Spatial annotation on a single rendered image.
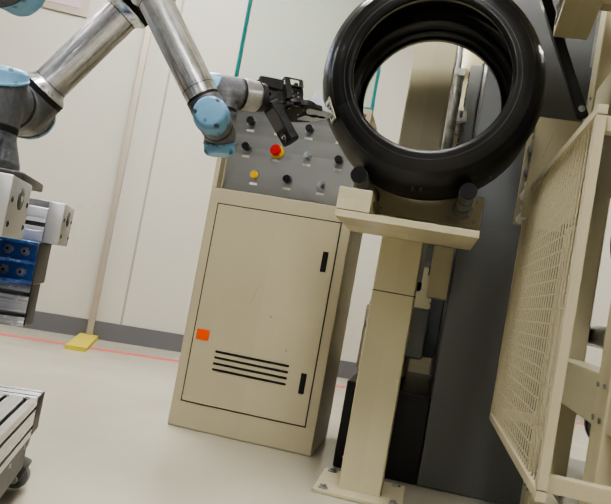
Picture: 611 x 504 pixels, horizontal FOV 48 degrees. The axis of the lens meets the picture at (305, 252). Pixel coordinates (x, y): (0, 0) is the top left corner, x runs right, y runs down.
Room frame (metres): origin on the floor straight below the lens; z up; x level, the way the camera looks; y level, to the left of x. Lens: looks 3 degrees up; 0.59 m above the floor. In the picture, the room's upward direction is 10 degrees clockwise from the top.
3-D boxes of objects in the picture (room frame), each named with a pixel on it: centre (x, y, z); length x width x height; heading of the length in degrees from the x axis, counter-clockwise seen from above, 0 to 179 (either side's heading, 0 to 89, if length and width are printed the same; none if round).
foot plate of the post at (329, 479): (2.17, -0.30, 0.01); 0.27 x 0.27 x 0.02; 79
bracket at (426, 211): (2.09, -0.31, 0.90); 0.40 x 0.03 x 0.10; 79
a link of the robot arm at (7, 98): (1.50, 0.72, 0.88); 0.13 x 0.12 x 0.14; 0
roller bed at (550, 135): (2.06, -0.69, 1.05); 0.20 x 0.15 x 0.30; 169
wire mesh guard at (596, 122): (1.63, -0.55, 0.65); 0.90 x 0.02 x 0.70; 169
